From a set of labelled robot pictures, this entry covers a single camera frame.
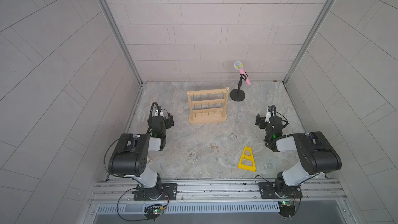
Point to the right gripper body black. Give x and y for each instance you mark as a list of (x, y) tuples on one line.
[(259, 121)]

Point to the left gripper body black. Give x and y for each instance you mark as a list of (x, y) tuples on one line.
[(168, 121)]

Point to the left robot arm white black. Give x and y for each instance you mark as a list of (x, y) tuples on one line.
[(130, 156)]

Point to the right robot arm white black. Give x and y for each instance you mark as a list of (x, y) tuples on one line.
[(316, 155)]

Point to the wooden jewelry display stand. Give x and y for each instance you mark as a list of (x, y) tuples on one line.
[(208, 106)]

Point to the yellow triangular plastic stand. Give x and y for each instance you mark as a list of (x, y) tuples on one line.
[(247, 160)]

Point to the pink toy microphone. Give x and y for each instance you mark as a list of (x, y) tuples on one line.
[(239, 67)]

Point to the left green circuit board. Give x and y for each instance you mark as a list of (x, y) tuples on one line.
[(154, 211)]

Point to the green circuit board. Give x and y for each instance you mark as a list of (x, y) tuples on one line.
[(154, 211), (287, 209)]

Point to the right green circuit board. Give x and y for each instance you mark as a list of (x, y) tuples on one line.
[(287, 209)]

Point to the white ventilation grille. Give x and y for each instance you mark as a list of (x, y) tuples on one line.
[(198, 207)]

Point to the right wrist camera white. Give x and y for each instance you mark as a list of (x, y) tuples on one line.
[(268, 114)]

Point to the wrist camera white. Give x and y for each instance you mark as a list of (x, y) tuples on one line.
[(268, 114), (158, 112)]

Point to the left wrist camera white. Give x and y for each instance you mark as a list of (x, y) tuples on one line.
[(158, 112)]

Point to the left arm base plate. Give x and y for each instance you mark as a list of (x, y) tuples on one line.
[(167, 191)]

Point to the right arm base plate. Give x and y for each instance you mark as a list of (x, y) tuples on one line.
[(271, 190)]

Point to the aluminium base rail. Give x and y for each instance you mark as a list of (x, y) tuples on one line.
[(218, 190)]

